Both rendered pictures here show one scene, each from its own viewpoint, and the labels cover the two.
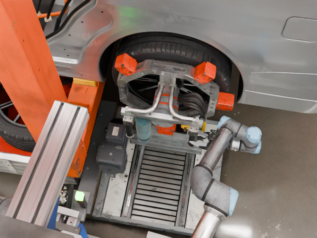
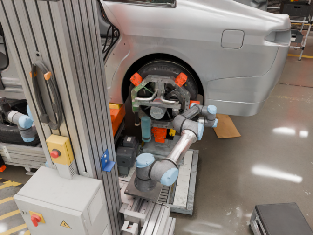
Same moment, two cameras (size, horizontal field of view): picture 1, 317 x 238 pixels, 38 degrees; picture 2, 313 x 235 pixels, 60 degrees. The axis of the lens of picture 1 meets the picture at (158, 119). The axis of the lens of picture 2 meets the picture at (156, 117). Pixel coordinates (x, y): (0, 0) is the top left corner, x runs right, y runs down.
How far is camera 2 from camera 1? 1.25 m
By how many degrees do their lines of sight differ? 28
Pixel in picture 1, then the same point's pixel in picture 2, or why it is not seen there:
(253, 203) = (219, 194)
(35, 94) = not seen: hidden behind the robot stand
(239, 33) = (198, 48)
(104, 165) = (120, 156)
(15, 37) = not seen: outside the picture
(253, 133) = (211, 107)
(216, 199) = (189, 126)
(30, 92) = not seen: hidden behind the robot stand
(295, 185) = (246, 185)
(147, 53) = (148, 72)
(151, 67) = (150, 76)
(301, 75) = (236, 79)
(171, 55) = (161, 71)
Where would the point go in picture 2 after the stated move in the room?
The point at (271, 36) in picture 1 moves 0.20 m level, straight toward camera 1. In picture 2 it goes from (215, 47) to (209, 56)
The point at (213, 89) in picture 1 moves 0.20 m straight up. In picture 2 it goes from (186, 93) to (187, 72)
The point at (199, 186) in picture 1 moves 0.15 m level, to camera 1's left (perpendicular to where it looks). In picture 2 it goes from (178, 120) to (157, 120)
